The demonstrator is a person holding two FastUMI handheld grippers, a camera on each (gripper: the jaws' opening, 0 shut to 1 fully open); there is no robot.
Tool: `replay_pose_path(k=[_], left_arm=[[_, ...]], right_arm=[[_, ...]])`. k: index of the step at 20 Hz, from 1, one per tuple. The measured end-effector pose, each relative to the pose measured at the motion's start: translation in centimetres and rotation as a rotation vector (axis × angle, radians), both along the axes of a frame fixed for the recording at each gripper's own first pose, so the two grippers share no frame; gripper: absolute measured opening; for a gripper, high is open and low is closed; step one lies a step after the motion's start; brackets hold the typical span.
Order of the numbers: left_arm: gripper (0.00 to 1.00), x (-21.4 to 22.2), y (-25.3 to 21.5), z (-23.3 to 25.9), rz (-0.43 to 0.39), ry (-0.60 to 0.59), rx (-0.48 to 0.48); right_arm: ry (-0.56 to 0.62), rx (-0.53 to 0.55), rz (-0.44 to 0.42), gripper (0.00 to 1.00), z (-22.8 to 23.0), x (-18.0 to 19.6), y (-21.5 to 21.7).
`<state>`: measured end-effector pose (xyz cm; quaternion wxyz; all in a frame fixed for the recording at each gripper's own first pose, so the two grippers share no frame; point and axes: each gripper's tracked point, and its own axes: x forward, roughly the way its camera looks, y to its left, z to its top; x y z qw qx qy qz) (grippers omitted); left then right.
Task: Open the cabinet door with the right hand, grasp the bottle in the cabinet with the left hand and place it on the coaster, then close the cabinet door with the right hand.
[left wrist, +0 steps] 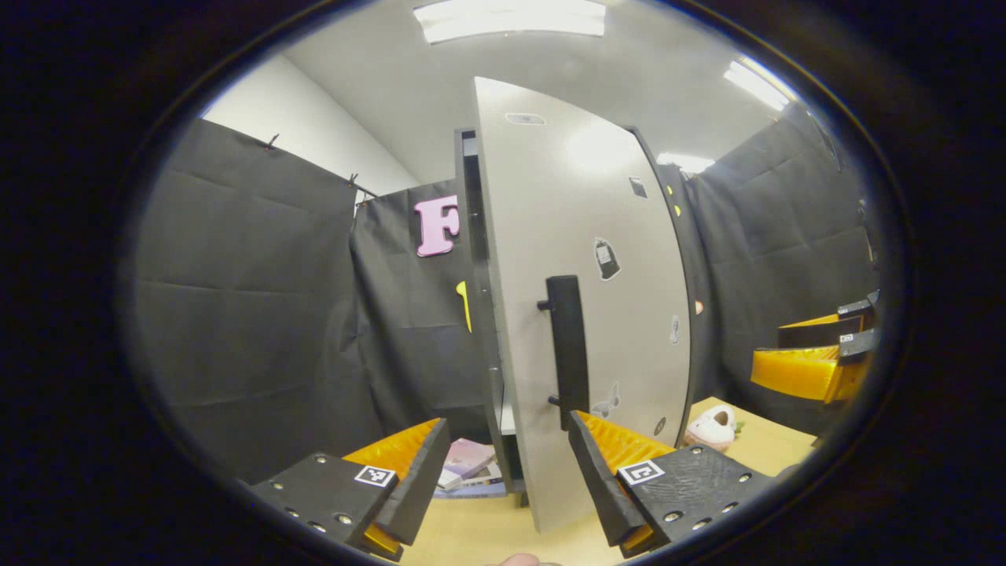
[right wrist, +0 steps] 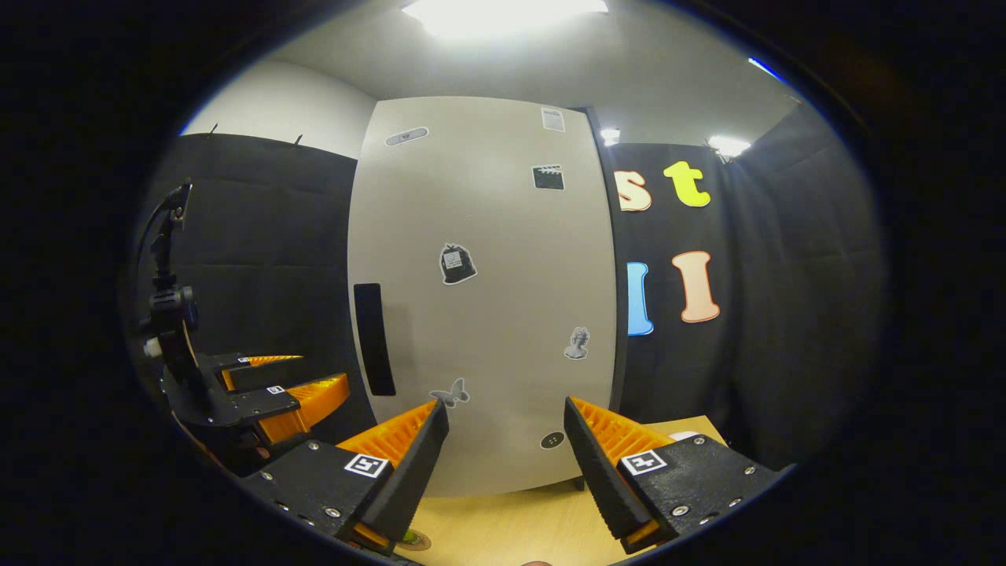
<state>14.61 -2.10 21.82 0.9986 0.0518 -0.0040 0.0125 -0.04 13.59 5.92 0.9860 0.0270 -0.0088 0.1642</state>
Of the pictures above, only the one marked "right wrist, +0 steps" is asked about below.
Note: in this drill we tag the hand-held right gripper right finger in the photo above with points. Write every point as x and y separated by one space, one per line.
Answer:
601 479

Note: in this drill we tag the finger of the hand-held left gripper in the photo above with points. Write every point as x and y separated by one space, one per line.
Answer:
251 405
263 377

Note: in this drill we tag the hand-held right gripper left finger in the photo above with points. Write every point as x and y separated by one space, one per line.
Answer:
405 479

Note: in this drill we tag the round cork coaster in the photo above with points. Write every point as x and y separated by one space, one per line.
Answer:
422 542

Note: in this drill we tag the grey cabinet door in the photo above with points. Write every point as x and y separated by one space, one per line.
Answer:
487 314

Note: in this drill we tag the black backdrop cloth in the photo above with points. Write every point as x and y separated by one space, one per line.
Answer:
259 236

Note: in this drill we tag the large ceiling light panel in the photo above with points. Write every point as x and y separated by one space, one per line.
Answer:
503 16

